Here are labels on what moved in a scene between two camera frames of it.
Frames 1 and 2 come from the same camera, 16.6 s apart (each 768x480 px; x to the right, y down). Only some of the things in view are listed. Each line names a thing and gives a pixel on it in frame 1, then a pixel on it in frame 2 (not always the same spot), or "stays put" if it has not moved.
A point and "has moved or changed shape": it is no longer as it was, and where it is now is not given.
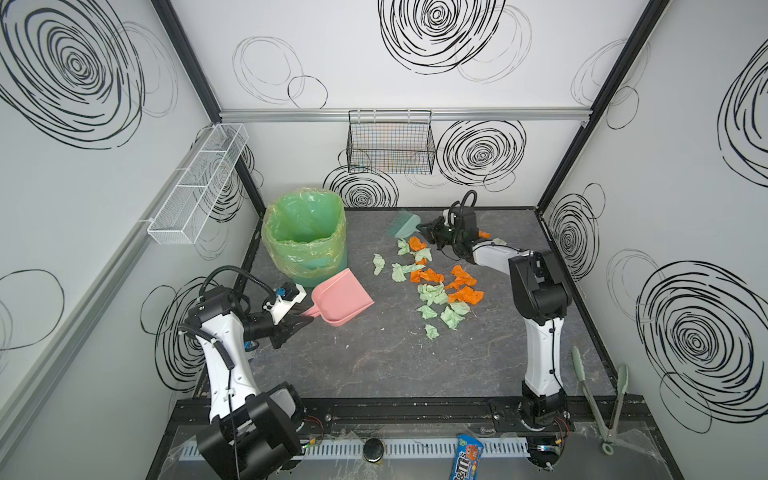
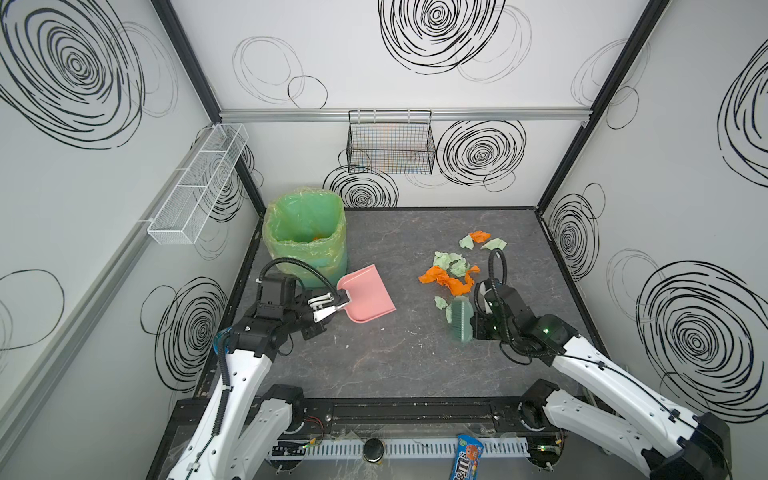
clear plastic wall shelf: x=193 y=193 stays put
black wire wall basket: x=390 y=142 stays put
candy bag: x=467 y=460 stays put
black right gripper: x=441 y=230 → x=480 y=324
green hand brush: x=404 y=224 → x=459 y=313
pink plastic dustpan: x=338 y=298 has moved or changed shape
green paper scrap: x=431 y=331 → x=440 y=302
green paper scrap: x=423 y=253 → x=453 y=262
